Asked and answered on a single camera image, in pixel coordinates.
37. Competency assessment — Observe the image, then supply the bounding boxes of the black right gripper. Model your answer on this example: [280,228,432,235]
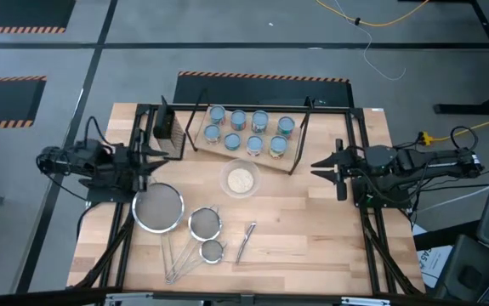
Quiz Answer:
[310,138,367,202]

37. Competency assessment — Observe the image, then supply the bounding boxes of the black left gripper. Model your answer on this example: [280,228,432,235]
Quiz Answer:
[124,130,169,194]

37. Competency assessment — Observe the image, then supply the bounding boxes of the green and red can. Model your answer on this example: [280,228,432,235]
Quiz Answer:
[269,135,289,160]

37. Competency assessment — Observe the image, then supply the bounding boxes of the light teal peas can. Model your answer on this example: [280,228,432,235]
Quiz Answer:
[276,116,296,139]

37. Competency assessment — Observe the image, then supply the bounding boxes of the orange and white can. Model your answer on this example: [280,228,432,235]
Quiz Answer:
[246,135,264,157]

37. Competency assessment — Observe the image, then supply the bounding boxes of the pink diced tomatoes can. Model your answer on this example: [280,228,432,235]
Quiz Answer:
[250,110,270,135]

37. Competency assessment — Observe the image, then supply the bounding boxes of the green magenta chicken soup can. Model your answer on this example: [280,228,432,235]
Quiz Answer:
[230,109,248,132]

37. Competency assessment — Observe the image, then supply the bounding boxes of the large metal mesh strainer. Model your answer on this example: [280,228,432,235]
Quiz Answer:
[131,181,185,285]

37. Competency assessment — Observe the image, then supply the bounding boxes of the translucent plastic bowl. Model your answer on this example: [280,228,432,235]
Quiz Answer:
[219,158,263,200]

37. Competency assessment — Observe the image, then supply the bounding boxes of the medium metal mesh strainer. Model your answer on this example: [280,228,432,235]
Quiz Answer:
[165,205,224,285]

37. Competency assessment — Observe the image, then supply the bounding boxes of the white rice grains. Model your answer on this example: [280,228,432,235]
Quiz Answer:
[226,167,255,195]

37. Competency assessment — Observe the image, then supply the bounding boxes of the black mat with hazard stripes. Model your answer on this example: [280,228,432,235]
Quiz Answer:
[0,75,48,131]
[173,71,355,108]
[0,0,77,35]

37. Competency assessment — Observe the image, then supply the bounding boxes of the small metal mesh strainer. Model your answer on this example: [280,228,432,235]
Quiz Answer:
[167,239,227,284]

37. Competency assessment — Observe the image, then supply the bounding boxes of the shiny metal peeler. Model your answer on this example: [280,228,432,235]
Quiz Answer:
[235,221,258,265]

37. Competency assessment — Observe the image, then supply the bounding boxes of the white printed paper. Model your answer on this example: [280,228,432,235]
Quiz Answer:
[412,223,454,290]

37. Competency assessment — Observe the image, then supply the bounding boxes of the metal box grater black handle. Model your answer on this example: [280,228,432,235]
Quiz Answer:
[152,95,186,162]

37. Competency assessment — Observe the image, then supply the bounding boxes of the black aluminium rig frame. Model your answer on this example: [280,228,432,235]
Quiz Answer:
[67,96,426,306]

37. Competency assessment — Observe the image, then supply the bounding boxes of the yellow extension cord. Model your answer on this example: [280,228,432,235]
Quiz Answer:
[418,110,489,145]

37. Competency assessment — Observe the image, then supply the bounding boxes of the black desk leg frame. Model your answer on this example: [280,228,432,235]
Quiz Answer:
[433,0,489,116]

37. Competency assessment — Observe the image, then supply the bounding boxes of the yellow floor cable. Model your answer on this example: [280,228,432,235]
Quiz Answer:
[315,0,431,28]

